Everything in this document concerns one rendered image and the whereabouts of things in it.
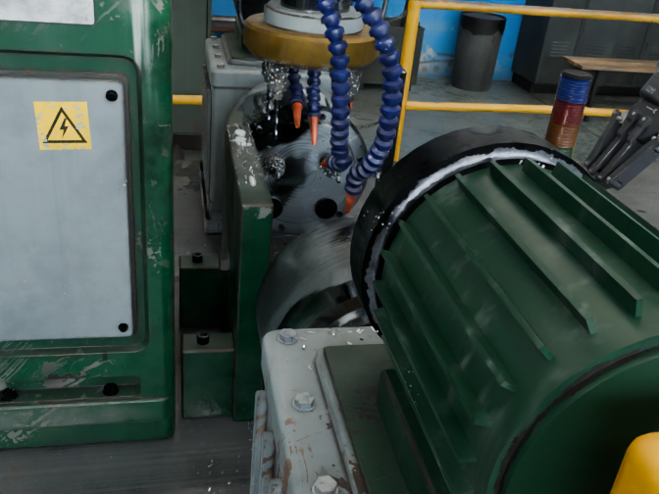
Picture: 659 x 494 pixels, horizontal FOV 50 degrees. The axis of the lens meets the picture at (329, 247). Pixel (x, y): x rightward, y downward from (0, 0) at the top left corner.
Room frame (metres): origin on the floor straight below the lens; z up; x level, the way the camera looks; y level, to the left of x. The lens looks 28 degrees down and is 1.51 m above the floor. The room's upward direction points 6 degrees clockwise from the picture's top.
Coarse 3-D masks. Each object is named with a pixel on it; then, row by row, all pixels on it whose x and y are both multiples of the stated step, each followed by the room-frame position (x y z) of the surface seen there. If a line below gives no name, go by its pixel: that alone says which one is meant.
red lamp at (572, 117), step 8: (560, 104) 1.36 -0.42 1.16; (568, 104) 1.35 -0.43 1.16; (576, 104) 1.35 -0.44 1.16; (584, 104) 1.36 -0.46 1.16; (552, 112) 1.38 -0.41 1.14; (560, 112) 1.36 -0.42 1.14; (568, 112) 1.35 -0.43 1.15; (576, 112) 1.35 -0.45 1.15; (552, 120) 1.37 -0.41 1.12; (560, 120) 1.36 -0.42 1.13; (568, 120) 1.35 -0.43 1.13; (576, 120) 1.35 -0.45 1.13
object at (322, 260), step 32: (320, 224) 0.73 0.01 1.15; (352, 224) 0.72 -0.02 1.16; (288, 256) 0.70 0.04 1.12; (320, 256) 0.67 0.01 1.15; (288, 288) 0.65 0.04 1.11; (320, 288) 0.61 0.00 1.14; (352, 288) 0.59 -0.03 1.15; (256, 320) 0.71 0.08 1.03; (288, 320) 0.60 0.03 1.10; (320, 320) 0.57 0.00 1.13; (352, 320) 0.56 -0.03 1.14
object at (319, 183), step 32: (256, 96) 1.25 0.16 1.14; (288, 96) 1.20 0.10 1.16; (256, 128) 1.14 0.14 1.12; (288, 128) 1.15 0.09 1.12; (320, 128) 1.16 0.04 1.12; (352, 128) 1.18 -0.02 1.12; (288, 160) 1.15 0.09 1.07; (320, 160) 1.17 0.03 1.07; (288, 192) 1.15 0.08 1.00; (320, 192) 1.17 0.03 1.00; (288, 224) 1.16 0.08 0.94
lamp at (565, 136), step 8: (552, 128) 1.36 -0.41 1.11; (560, 128) 1.35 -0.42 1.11; (568, 128) 1.35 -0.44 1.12; (576, 128) 1.36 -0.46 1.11; (552, 136) 1.36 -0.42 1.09; (560, 136) 1.35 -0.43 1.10; (568, 136) 1.35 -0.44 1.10; (576, 136) 1.36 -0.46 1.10; (560, 144) 1.35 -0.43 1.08; (568, 144) 1.35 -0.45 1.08
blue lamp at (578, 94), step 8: (560, 80) 1.38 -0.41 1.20; (568, 80) 1.36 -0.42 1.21; (576, 80) 1.35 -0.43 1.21; (584, 80) 1.35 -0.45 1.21; (560, 88) 1.37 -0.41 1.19; (568, 88) 1.36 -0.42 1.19; (576, 88) 1.35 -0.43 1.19; (584, 88) 1.35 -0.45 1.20; (560, 96) 1.37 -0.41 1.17; (568, 96) 1.35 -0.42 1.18; (576, 96) 1.35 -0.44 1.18; (584, 96) 1.36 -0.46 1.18
